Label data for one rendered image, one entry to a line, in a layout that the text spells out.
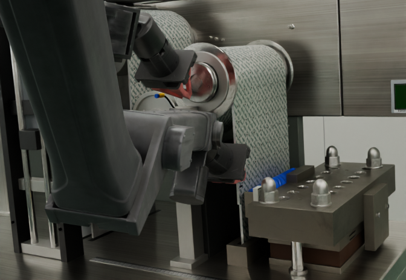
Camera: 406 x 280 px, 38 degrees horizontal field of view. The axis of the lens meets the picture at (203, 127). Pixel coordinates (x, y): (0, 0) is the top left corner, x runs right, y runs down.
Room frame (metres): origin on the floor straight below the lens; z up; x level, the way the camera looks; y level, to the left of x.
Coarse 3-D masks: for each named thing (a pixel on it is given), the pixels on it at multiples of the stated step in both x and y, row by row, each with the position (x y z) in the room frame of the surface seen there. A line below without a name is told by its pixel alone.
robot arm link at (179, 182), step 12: (216, 120) 0.91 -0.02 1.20; (216, 132) 0.89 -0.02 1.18; (216, 144) 0.91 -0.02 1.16; (192, 156) 0.92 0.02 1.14; (204, 156) 0.92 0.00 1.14; (192, 168) 0.92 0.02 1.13; (204, 168) 0.94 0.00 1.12; (180, 180) 0.91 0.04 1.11; (192, 180) 0.91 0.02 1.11; (204, 180) 0.94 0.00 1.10; (180, 192) 0.91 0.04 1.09; (192, 192) 0.90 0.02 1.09; (204, 192) 0.93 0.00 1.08; (192, 204) 0.95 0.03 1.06
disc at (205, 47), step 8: (184, 48) 1.14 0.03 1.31; (192, 48) 1.13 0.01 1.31; (200, 48) 1.12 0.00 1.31; (208, 48) 1.11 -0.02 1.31; (216, 48) 1.10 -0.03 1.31; (216, 56) 1.10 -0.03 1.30; (224, 56) 1.09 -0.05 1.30; (224, 64) 1.09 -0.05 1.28; (232, 64) 1.08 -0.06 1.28; (232, 72) 1.08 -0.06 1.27; (232, 80) 1.08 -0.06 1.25; (232, 88) 1.08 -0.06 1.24; (232, 96) 1.08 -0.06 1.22; (184, 104) 1.14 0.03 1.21; (224, 104) 1.09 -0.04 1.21; (216, 112) 1.10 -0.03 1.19; (224, 112) 1.10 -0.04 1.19
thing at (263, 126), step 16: (240, 112) 1.11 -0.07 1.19; (256, 112) 1.16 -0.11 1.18; (272, 112) 1.23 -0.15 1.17; (240, 128) 1.11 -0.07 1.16; (256, 128) 1.16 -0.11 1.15; (272, 128) 1.22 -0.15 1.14; (256, 144) 1.16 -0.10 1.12; (272, 144) 1.22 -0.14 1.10; (288, 144) 1.29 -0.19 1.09; (256, 160) 1.15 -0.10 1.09; (272, 160) 1.22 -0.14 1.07; (288, 160) 1.28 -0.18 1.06; (256, 176) 1.15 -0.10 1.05; (272, 176) 1.21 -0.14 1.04; (240, 192) 1.09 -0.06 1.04
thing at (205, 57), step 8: (200, 56) 1.11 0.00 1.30; (208, 56) 1.10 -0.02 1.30; (216, 64) 1.10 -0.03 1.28; (216, 72) 1.10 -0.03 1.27; (224, 72) 1.09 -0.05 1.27; (224, 80) 1.09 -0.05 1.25; (224, 88) 1.09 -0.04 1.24; (216, 96) 1.10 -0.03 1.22; (224, 96) 1.09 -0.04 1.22; (192, 104) 1.13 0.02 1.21; (200, 104) 1.12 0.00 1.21; (208, 104) 1.11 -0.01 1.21; (216, 104) 1.10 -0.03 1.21
